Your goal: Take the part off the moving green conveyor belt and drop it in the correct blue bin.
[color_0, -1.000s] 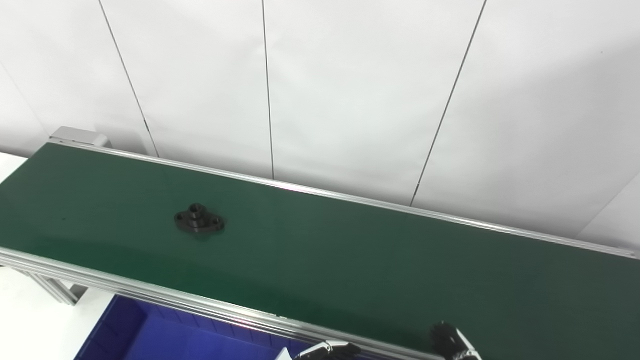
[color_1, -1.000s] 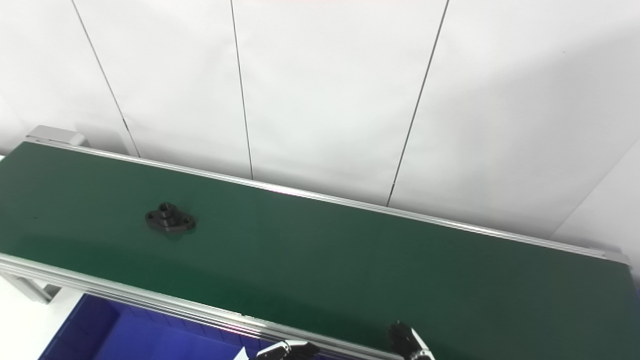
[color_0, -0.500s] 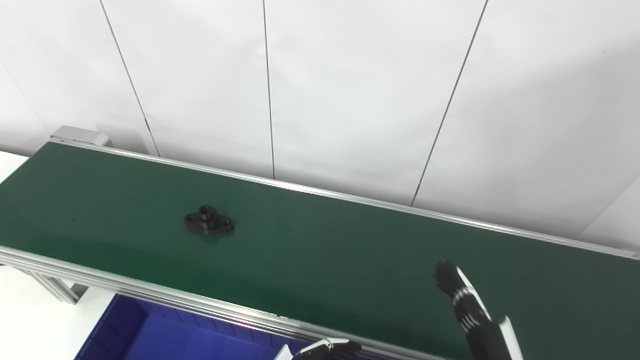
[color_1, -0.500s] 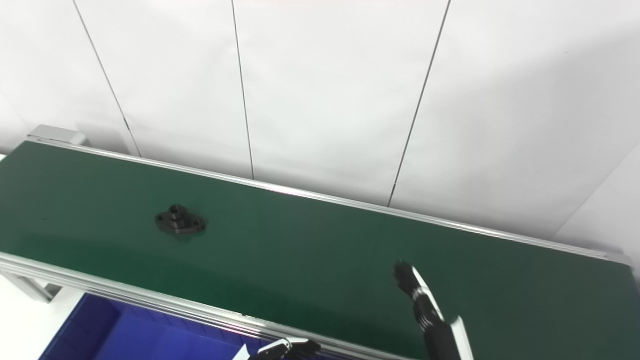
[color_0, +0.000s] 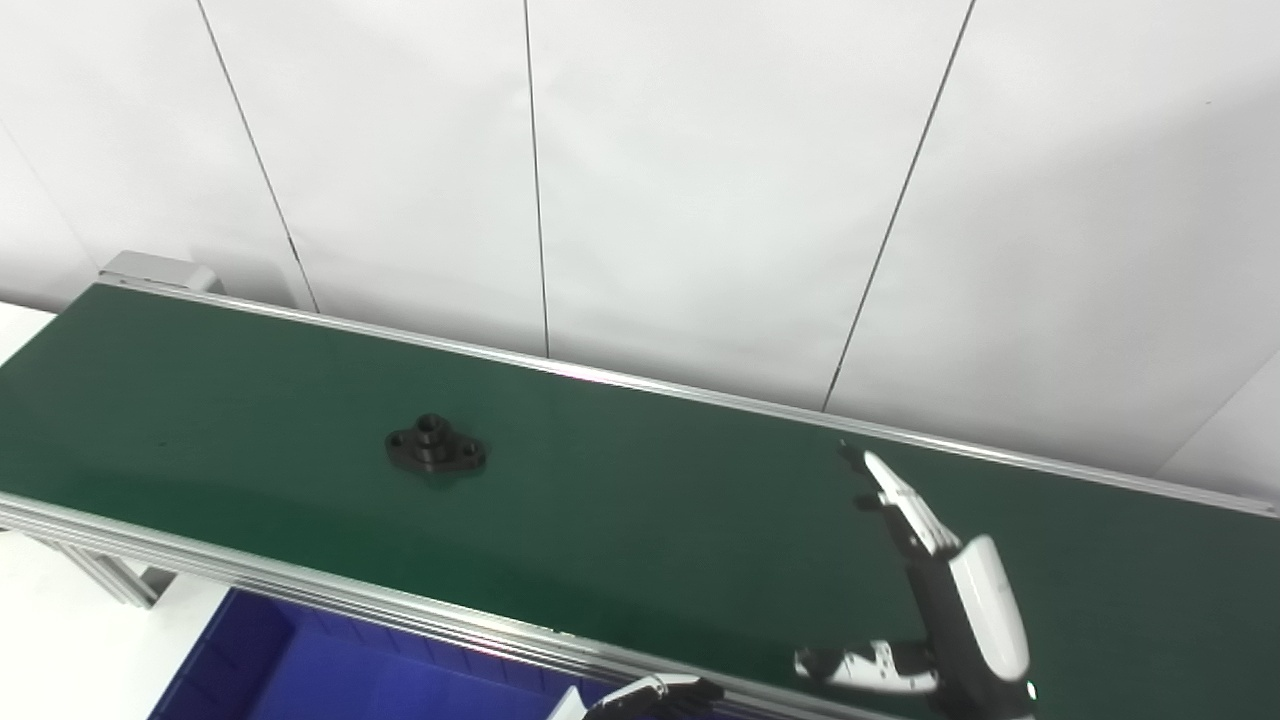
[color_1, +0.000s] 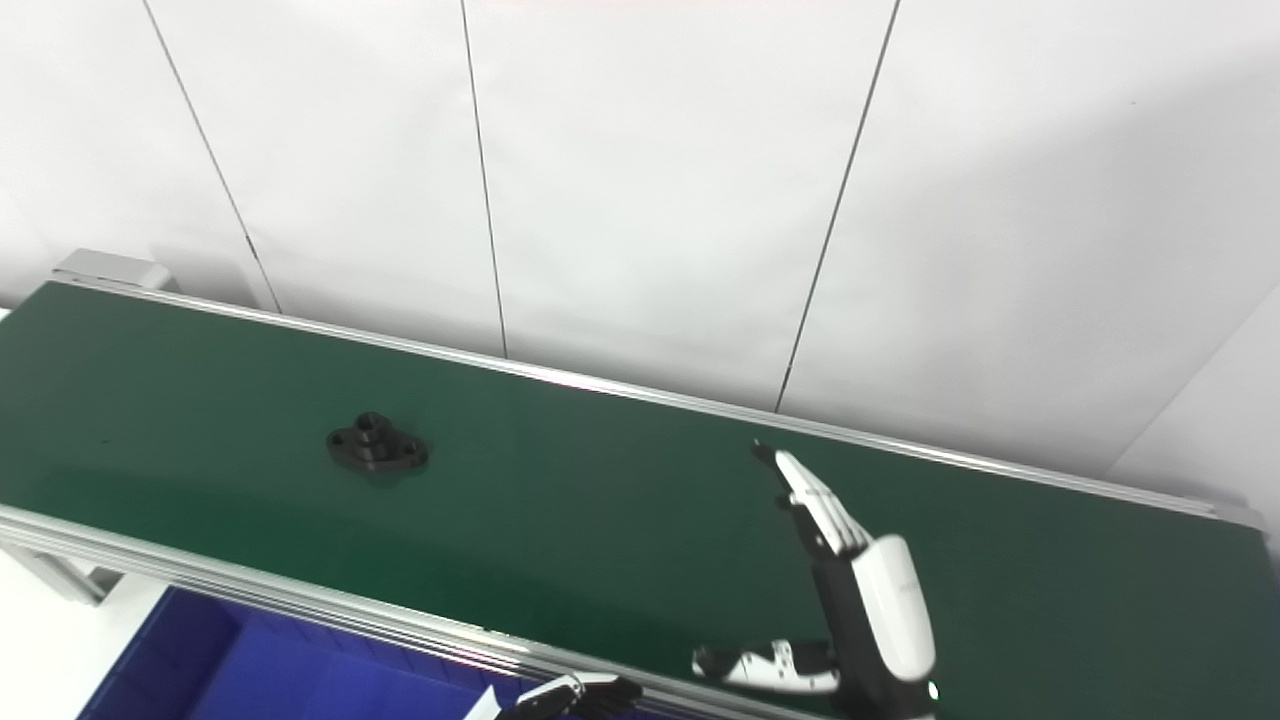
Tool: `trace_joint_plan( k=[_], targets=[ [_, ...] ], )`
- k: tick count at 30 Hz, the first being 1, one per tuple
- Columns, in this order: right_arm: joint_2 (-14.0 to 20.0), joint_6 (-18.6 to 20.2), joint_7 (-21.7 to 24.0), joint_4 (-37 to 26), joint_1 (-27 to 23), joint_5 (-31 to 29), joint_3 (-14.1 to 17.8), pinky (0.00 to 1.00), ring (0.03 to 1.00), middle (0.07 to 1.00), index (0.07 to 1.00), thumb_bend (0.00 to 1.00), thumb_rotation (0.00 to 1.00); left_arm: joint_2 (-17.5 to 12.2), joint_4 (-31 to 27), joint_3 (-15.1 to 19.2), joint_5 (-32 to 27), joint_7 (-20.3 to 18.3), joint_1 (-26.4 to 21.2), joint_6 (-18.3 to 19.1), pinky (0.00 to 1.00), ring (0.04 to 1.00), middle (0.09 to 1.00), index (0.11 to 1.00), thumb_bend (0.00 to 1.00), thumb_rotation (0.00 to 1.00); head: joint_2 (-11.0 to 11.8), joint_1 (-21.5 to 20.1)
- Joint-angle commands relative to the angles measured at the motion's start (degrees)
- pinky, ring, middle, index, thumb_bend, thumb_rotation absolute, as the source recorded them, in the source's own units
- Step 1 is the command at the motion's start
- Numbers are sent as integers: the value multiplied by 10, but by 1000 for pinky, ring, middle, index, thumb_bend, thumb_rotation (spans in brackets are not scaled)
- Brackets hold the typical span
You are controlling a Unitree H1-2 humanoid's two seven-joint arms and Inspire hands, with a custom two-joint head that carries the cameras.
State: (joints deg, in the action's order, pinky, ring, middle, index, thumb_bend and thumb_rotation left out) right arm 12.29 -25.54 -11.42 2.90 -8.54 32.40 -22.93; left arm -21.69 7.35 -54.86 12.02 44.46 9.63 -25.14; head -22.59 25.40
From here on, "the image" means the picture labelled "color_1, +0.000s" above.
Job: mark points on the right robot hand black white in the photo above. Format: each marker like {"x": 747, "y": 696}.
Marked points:
{"x": 880, "y": 620}

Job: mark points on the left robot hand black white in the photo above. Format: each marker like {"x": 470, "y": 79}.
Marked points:
{"x": 575, "y": 697}

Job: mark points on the black flange part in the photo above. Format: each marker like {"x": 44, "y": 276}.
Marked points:
{"x": 375, "y": 450}

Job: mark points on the green conveyor belt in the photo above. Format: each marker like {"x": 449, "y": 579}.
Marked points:
{"x": 560, "y": 490}

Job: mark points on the blue plastic bin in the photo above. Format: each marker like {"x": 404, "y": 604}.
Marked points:
{"x": 250, "y": 670}

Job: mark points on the aluminium conveyor support leg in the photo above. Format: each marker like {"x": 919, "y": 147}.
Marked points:
{"x": 65, "y": 580}

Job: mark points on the aluminium conveyor side rail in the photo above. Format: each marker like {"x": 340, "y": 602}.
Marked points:
{"x": 650, "y": 395}
{"x": 300, "y": 600}

